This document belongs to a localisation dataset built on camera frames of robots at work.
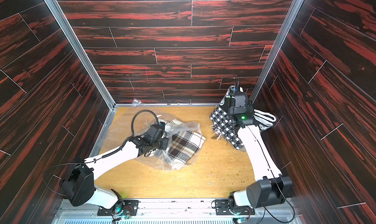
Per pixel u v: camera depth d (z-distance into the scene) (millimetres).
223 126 913
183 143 962
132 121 732
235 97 539
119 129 1152
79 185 449
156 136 664
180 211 736
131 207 733
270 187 385
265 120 690
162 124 757
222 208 733
